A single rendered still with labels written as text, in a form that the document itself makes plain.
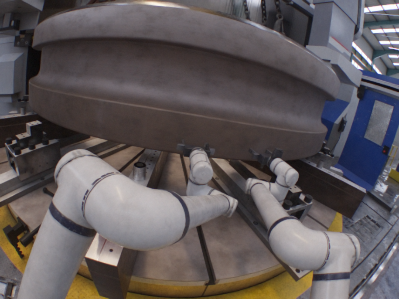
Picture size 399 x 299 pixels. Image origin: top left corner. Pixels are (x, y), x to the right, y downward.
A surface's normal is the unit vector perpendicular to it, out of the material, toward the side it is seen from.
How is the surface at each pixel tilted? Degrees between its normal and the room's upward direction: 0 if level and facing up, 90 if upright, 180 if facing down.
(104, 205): 45
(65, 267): 80
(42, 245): 50
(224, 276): 0
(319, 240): 14
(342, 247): 35
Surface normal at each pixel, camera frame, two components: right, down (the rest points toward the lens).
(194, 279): 0.19, -0.91
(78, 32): -0.22, 0.32
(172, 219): 0.83, -0.25
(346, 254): 0.09, -0.54
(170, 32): 0.04, 0.38
